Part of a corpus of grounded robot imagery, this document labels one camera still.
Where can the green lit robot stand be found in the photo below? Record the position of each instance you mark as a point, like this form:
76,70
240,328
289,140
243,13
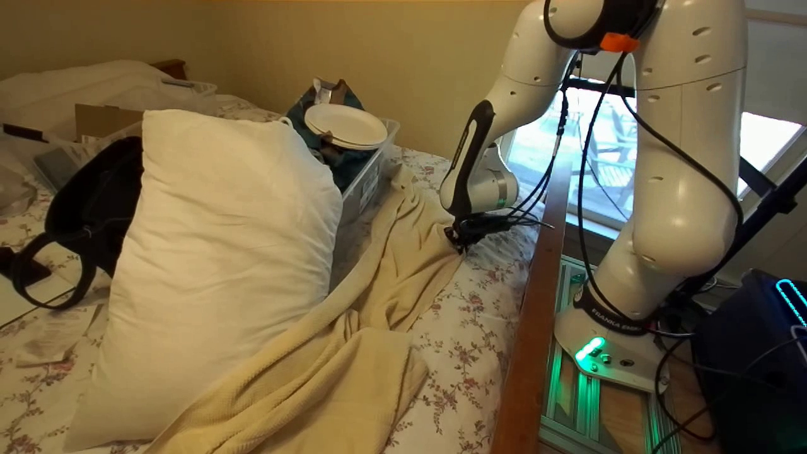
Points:
588,405

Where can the cream fleece blanket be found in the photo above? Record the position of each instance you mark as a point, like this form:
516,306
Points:
335,379

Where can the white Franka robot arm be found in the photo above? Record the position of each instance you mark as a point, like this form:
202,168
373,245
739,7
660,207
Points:
682,168

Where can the dark wooden headboard piece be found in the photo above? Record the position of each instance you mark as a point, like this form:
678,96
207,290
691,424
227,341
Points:
173,66

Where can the white plate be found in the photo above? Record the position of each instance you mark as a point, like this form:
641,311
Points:
344,124

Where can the large white pillow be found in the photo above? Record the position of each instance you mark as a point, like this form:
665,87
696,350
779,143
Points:
211,269

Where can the bright window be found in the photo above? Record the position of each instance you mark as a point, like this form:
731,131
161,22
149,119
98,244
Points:
530,157

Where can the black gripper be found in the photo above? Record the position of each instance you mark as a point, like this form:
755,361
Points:
487,224

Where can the small black remote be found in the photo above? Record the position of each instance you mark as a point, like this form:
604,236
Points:
23,131

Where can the grey book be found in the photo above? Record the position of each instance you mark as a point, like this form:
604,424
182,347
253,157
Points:
59,159

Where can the white bedding pile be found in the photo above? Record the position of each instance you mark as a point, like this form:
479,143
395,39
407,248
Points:
83,85

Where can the dark computer tower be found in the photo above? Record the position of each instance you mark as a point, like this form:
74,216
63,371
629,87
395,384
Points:
758,379

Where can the brown cardboard piece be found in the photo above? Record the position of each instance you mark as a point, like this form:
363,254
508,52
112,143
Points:
101,116

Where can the floral bed sheet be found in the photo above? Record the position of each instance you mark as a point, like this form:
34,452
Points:
469,337

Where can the brown wooden footboard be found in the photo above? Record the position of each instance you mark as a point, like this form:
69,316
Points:
530,337

